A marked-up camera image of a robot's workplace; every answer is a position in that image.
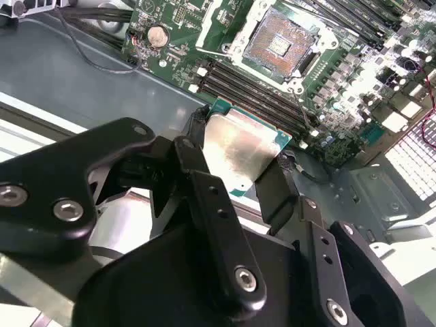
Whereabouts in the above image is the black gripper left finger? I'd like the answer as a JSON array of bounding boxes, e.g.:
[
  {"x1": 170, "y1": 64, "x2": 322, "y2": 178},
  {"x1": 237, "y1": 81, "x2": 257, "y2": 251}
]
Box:
[{"x1": 0, "y1": 105, "x2": 268, "y2": 322}]

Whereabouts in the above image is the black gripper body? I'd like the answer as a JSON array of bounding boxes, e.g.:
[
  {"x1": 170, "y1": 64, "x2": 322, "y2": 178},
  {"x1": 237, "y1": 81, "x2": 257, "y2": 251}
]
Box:
[{"x1": 71, "y1": 224, "x2": 326, "y2": 327}]

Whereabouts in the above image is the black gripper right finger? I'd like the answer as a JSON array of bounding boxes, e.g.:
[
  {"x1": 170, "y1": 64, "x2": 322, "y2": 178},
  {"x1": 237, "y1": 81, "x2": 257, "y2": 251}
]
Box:
[{"x1": 254, "y1": 153, "x2": 436, "y2": 327}]

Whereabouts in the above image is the silver topped CPU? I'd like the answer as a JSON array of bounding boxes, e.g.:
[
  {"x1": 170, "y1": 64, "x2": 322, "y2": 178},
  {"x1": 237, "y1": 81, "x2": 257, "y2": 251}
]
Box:
[{"x1": 203, "y1": 97, "x2": 294, "y2": 199}]

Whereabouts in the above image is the wire locking lever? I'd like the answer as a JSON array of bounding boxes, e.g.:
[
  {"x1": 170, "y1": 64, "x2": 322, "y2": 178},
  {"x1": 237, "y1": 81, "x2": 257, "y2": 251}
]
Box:
[{"x1": 289, "y1": 87, "x2": 313, "y2": 130}]

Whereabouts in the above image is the metal socket cover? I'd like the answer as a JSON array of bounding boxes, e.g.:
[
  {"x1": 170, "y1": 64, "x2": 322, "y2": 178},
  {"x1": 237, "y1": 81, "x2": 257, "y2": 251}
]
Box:
[{"x1": 194, "y1": 0, "x2": 263, "y2": 59}]

